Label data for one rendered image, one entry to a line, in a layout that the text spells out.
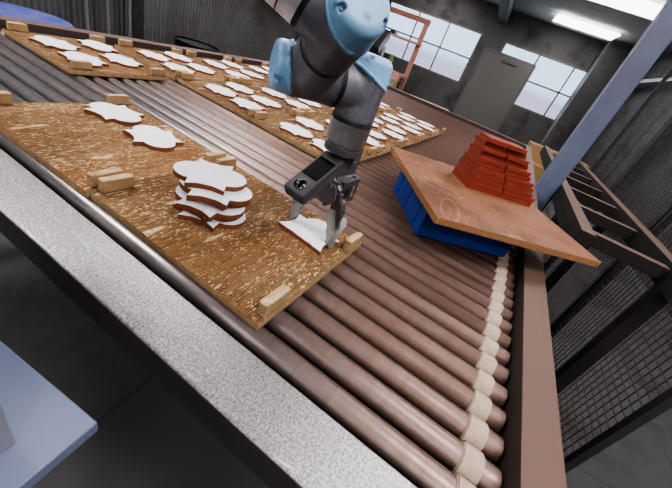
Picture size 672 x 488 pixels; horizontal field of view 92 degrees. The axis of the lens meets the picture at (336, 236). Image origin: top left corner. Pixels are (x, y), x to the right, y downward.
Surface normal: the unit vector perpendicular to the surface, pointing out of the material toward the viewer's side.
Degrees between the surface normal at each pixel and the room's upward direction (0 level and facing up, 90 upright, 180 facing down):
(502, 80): 90
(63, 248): 0
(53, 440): 0
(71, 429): 0
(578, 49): 90
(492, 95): 90
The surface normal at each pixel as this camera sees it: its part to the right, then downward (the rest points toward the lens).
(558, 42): -0.40, 0.37
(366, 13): 0.43, 0.02
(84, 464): 0.32, -0.80
